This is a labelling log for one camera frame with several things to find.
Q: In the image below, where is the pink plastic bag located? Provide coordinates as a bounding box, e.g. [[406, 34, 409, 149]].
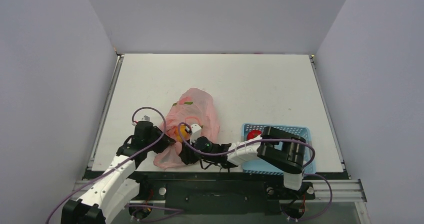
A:
[[153, 88, 220, 169]]

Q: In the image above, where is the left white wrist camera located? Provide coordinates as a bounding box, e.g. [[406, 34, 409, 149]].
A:
[[140, 115, 151, 122]]

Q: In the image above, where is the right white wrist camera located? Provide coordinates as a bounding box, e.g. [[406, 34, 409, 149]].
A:
[[190, 124, 202, 140]]

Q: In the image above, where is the red fake fruit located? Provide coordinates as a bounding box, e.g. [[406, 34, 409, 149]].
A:
[[246, 130, 262, 141]]

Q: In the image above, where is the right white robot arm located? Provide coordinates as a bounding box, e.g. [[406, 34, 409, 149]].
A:
[[176, 122, 316, 198]]

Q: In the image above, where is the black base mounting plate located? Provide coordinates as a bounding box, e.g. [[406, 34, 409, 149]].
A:
[[82, 171, 349, 217]]

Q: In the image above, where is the purple cable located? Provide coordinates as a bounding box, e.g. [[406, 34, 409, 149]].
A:
[[177, 122, 333, 222], [44, 107, 186, 224]]

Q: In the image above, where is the blue plastic basket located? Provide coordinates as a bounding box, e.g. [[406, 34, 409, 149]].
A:
[[240, 123, 317, 177]]

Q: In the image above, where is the orange fake fruit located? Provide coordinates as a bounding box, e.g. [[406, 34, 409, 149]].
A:
[[174, 129, 191, 143]]

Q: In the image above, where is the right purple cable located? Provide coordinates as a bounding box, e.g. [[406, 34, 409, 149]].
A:
[[177, 122, 333, 222]]

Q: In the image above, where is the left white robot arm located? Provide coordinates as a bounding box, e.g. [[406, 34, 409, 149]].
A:
[[60, 121, 176, 224]]

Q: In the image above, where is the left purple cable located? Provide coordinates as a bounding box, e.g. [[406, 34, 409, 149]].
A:
[[44, 107, 186, 224]]

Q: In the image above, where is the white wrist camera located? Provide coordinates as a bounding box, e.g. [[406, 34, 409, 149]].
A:
[[190, 124, 202, 140], [140, 115, 151, 122]]

